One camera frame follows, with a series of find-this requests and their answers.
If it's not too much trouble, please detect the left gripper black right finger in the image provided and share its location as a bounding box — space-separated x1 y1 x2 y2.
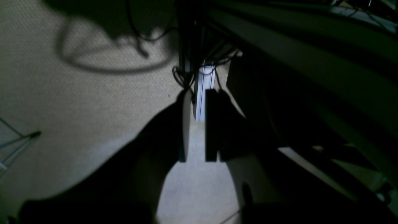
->
205 90 397 224

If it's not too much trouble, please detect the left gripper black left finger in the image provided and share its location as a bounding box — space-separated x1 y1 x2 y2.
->
19 90 187 224

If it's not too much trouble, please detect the aluminium table leg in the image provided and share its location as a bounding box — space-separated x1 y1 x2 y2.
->
193 65 215 122

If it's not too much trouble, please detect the black cable on floor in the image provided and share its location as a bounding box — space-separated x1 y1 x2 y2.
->
124 0 181 59

